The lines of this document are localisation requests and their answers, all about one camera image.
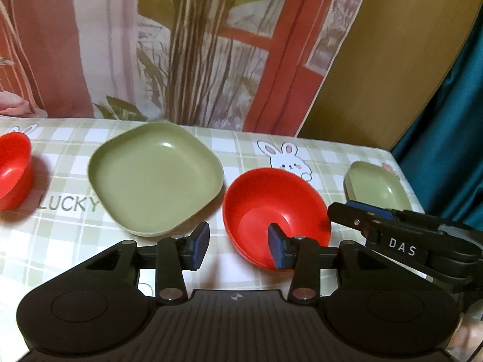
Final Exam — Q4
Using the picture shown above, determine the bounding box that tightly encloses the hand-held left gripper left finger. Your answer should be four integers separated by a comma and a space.
86, 221, 211, 305

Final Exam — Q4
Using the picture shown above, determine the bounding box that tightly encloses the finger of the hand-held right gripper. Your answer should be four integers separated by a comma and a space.
327, 202, 431, 269
345, 201, 446, 231

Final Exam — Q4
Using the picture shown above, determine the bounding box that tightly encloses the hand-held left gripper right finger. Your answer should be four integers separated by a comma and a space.
267, 223, 382, 305

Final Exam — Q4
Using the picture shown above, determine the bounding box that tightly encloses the green square plate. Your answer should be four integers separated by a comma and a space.
344, 160, 414, 212
88, 122, 224, 238

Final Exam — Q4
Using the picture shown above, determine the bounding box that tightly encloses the red plastic bowl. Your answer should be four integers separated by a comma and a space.
0, 132, 33, 212
223, 168, 333, 272

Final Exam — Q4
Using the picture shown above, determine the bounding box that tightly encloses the green plaid bunny tablecloth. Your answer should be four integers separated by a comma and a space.
0, 118, 428, 312

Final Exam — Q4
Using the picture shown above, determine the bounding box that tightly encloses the teal curtain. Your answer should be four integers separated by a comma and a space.
390, 43, 483, 231

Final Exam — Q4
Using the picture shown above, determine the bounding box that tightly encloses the brown wooden board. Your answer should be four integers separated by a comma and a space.
296, 0, 481, 150

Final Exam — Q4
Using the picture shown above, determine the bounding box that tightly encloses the printed plant backdrop cloth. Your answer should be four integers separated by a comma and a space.
0, 0, 375, 137

